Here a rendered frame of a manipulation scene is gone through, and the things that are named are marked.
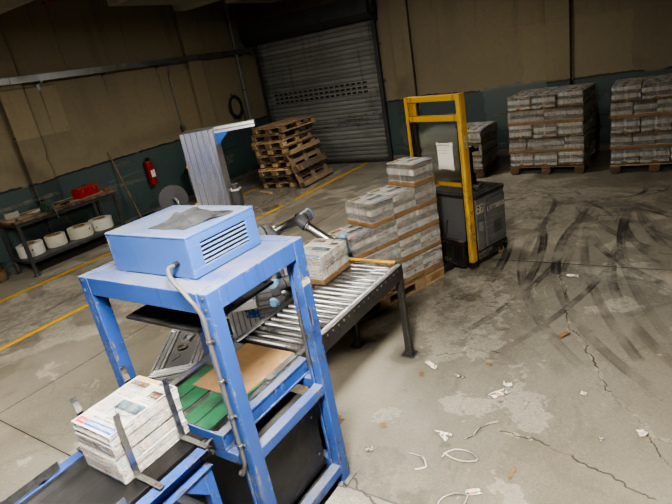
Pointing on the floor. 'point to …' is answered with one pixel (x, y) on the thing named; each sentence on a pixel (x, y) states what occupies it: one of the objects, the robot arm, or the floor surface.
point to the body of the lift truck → (494, 206)
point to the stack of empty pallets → (278, 168)
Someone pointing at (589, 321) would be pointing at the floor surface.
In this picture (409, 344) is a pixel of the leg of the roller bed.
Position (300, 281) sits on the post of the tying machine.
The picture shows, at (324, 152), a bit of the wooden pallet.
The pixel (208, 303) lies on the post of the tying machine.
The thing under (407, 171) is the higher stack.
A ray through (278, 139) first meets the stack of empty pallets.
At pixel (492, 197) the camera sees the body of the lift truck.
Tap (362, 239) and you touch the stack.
